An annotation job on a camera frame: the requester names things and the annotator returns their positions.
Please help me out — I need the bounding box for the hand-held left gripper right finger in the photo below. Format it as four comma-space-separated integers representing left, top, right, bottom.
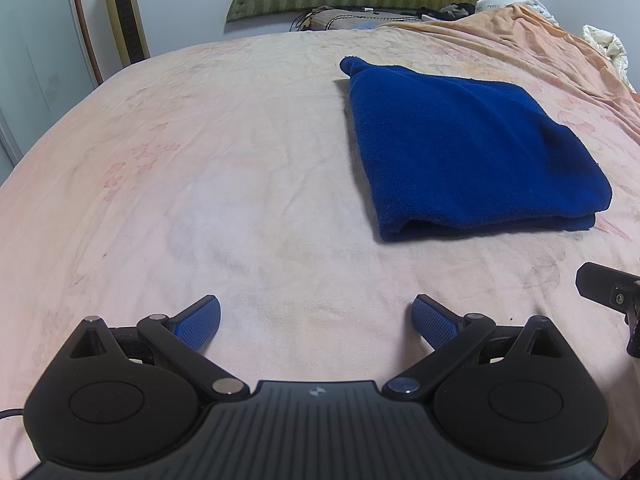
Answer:
381, 294, 565, 402

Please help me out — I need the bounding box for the peach bed blanket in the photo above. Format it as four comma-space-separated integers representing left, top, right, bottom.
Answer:
0, 2, 640, 461

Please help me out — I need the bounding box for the flower-print wardrobe door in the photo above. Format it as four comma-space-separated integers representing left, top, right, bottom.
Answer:
0, 0, 104, 183

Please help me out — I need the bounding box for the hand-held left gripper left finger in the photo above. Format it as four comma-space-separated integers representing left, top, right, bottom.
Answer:
69, 294, 252, 402

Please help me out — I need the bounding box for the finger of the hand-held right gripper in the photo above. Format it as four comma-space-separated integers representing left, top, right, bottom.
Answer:
575, 262, 640, 356

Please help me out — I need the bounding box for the brown patterned pillow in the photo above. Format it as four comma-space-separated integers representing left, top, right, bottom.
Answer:
304, 7, 422, 32

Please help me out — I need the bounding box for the cream crumpled quilt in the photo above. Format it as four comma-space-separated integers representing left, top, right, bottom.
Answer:
581, 24, 640, 94

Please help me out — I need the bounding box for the black cloth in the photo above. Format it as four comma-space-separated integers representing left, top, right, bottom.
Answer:
416, 2, 477, 22

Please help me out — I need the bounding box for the blue knit sweater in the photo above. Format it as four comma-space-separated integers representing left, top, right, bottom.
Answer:
339, 56, 614, 244

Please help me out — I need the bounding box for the gold tower fan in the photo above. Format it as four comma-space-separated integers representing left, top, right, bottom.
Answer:
98, 0, 151, 67

